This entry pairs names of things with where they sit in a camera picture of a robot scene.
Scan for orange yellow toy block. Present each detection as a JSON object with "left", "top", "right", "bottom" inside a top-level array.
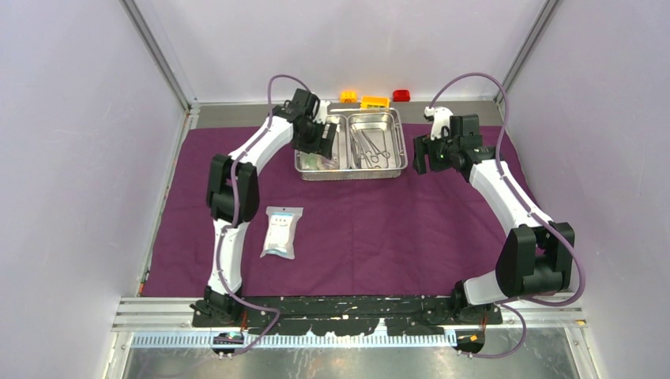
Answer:
[{"left": 360, "top": 96, "right": 390, "bottom": 109}]

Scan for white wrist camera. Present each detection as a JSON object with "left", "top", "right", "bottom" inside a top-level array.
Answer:
[
  {"left": 423, "top": 107, "right": 454, "bottom": 141},
  {"left": 314, "top": 100, "right": 331, "bottom": 124}
]

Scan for green packet in tray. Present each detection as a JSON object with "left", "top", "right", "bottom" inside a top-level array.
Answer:
[{"left": 300, "top": 154, "right": 340, "bottom": 171}]

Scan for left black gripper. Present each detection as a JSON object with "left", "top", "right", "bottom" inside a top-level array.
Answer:
[{"left": 294, "top": 118, "right": 337, "bottom": 160}]

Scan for white sterile pouch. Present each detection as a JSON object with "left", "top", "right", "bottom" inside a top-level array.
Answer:
[{"left": 260, "top": 206, "right": 303, "bottom": 260}]

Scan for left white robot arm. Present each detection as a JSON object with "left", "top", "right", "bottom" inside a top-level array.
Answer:
[{"left": 191, "top": 88, "right": 337, "bottom": 327}]

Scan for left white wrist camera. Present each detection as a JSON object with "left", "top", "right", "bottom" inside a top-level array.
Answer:
[{"left": 314, "top": 100, "right": 331, "bottom": 124}]

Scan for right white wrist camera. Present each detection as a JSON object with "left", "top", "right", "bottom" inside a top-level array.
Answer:
[{"left": 423, "top": 107, "right": 454, "bottom": 141}]

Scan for small orange block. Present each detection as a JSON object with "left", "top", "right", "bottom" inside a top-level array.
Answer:
[{"left": 339, "top": 91, "right": 358, "bottom": 103}]

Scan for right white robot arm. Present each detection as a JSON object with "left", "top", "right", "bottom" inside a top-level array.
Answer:
[{"left": 412, "top": 107, "right": 574, "bottom": 324}]

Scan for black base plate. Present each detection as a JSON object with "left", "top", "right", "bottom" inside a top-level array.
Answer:
[{"left": 190, "top": 292, "right": 503, "bottom": 336}]

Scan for red block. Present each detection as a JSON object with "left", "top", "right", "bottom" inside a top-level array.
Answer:
[{"left": 392, "top": 89, "right": 411, "bottom": 103}]

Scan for steel surgical forceps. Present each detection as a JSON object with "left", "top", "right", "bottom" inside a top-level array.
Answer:
[{"left": 358, "top": 130, "right": 390, "bottom": 169}]

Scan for steel instrument tray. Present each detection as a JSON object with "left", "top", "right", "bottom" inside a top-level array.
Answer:
[{"left": 295, "top": 108, "right": 408, "bottom": 182}]

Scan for purple cloth wrap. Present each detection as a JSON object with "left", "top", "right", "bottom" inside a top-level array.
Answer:
[{"left": 141, "top": 122, "right": 569, "bottom": 299}]

